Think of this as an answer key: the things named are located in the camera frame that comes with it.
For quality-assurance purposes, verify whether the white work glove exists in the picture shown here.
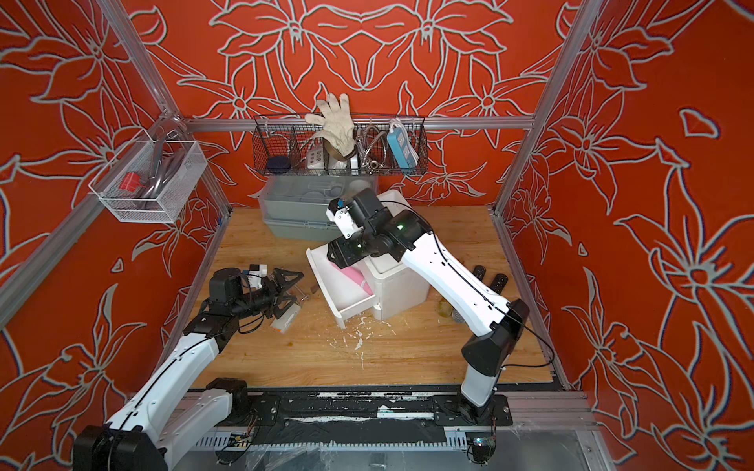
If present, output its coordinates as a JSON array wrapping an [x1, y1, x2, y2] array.
[[304, 93, 355, 157]]

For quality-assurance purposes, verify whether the metal wire clip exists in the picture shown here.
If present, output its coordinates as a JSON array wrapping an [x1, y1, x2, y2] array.
[[296, 285, 319, 304]]

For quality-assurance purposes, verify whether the white wire wall basket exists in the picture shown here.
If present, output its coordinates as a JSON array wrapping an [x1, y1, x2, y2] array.
[[88, 135, 207, 224]]

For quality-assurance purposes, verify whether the pink microphone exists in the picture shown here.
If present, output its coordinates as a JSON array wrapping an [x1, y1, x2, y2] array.
[[330, 262, 374, 296]]

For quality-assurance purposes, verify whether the black sparkly microphone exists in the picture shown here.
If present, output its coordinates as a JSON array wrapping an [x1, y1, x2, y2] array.
[[489, 273, 509, 294], [472, 265, 487, 282]]

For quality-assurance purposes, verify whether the gold microphone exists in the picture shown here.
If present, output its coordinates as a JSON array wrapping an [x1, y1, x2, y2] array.
[[436, 298, 454, 318]]

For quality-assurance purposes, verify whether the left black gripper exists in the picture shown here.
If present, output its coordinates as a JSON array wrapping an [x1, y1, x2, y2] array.
[[231, 270, 304, 322]]

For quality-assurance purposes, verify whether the small white orange packet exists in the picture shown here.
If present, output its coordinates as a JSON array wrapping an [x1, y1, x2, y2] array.
[[271, 303, 302, 334]]

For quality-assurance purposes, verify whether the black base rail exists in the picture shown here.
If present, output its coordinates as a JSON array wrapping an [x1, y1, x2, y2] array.
[[198, 386, 514, 451]]

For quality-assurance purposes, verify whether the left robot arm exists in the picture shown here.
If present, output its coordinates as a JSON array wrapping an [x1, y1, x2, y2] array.
[[73, 265, 304, 470]]

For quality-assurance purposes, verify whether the white drawer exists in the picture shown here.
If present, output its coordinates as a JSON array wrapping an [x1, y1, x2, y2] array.
[[306, 245, 376, 329]]

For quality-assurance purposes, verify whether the white power strip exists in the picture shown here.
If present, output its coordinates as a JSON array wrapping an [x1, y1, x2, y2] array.
[[306, 145, 326, 171]]

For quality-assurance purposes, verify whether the black wire wall basket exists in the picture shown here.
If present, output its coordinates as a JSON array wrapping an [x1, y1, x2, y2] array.
[[251, 114, 429, 177]]

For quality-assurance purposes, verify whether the white drawer cabinet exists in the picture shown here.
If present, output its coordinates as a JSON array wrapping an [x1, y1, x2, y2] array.
[[364, 189, 434, 322]]

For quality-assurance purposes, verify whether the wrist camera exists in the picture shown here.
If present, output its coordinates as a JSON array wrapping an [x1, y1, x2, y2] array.
[[326, 198, 361, 239], [243, 264, 268, 290]]

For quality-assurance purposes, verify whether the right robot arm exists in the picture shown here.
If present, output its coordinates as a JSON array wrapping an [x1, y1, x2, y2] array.
[[326, 188, 529, 424]]

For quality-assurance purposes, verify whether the dark blue round lid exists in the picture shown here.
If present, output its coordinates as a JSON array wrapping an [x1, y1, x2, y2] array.
[[265, 155, 293, 175]]

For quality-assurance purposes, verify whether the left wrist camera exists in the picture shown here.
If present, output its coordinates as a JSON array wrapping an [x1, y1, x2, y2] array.
[[243, 264, 268, 290]]

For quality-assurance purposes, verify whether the grey plastic bin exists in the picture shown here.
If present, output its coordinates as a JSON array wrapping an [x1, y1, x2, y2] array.
[[259, 176, 378, 243]]

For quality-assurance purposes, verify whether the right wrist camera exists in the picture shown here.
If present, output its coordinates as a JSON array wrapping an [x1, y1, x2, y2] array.
[[326, 198, 361, 239]]

